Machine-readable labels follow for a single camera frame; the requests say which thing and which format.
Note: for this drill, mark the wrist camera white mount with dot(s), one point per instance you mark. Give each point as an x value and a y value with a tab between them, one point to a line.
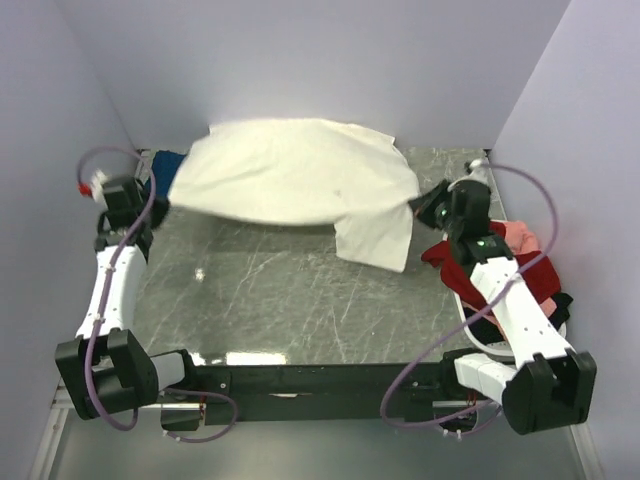
477	170
94	187

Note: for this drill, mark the folded blue t shirt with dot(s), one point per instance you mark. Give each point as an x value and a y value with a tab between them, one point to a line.
165	165

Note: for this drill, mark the black t shirt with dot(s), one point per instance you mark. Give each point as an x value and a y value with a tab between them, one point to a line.
557	309

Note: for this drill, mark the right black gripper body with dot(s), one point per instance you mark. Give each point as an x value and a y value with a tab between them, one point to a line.
437	210

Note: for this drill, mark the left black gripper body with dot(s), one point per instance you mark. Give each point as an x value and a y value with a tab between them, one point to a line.
157	213

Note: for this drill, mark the black base crossbar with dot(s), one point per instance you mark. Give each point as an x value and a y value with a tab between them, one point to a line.
319	392

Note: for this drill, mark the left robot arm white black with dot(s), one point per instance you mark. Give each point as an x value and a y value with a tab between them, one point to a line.
104	368

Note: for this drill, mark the red t shirt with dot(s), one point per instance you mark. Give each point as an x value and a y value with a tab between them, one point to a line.
541	279

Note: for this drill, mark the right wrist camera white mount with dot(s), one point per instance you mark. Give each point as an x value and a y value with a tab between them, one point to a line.
477	170

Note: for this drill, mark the white t shirt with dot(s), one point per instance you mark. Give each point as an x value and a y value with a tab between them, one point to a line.
306	172

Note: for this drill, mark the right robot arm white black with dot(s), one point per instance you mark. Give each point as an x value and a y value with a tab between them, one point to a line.
550	385

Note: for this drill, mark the pink t shirt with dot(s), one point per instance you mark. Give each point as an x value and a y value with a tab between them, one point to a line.
520	239

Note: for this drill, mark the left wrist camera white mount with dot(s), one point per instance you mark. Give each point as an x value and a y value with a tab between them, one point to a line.
94	187

